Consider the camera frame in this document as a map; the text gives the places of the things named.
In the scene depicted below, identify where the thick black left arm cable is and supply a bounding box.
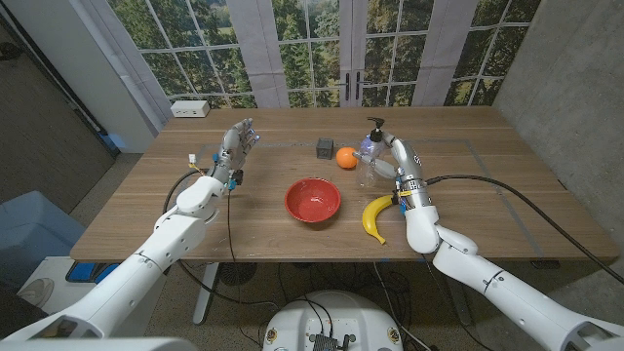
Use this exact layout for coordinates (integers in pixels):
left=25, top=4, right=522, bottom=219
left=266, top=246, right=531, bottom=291
left=163, top=168, right=211, bottom=230

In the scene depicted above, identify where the blue bin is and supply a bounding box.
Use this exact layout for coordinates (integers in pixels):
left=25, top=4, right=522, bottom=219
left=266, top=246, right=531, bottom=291
left=0, top=189, right=88, bottom=293

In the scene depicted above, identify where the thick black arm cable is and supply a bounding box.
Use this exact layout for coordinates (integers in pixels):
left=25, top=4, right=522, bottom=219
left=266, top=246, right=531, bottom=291
left=163, top=168, right=211, bottom=230
left=426, top=174, right=624, bottom=287

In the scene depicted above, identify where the orange fruit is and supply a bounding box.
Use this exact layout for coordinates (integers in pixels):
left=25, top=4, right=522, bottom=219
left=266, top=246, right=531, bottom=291
left=334, top=146, right=359, bottom=171

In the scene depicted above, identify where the printed window forest backdrop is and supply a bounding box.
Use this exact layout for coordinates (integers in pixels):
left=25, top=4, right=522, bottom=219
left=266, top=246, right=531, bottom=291
left=106, top=0, right=542, bottom=109

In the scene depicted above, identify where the thin black left wrist cable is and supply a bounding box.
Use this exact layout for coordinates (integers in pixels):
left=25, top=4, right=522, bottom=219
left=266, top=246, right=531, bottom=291
left=224, top=190, right=279, bottom=313

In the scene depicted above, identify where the white power strip box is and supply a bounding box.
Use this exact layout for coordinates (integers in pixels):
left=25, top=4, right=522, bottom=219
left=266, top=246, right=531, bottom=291
left=170, top=99, right=212, bottom=119

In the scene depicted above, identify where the table leg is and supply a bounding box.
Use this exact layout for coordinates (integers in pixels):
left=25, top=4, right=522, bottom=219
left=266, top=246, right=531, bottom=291
left=441, top=265, right=474, bottom=327
left=192, top=261, right=220, bottom=327

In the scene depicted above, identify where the white robot torso base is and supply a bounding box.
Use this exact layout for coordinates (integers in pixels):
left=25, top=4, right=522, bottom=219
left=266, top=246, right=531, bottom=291
left=261, top=290, right=404, bottom=351

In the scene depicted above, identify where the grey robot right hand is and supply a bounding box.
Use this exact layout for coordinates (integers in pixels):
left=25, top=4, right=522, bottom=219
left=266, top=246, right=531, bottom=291
left=353, top=131, right=434, bottom=210

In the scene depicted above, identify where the red bowl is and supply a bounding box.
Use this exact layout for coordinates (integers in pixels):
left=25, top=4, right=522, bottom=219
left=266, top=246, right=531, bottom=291
left=284, top=176, right=342, bottom=224

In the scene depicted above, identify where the yellow banana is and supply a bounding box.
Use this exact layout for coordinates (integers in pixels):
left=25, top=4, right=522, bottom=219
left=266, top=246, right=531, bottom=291
left=361, top=194, right=395, bottom=246

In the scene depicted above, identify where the white board with blue shapes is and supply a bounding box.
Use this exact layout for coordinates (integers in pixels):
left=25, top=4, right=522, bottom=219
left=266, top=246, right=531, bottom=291
left=17, top=255, right=133, bottom=313

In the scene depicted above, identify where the dark round floor fan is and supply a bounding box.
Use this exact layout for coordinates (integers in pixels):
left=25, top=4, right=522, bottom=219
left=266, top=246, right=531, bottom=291
left=217, top=261, right=258, bottom=287

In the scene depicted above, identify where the grey block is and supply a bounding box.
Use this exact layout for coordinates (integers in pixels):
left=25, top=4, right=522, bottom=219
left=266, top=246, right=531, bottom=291
left=315, top=136, right=335, bottom=161

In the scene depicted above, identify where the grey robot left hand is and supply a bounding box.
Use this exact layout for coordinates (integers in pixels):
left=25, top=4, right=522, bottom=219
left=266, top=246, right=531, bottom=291
left=209, top=117, right=261, bottom=189

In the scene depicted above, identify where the clear pump dispenser bottle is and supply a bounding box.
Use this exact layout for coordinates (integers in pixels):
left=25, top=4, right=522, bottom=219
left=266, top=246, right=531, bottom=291
left=354, top=116, right=391, bottom=189

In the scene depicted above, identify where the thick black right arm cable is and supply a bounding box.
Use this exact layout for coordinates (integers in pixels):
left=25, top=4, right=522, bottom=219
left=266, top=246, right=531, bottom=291
left=426, top=174, right=624, bottom=287

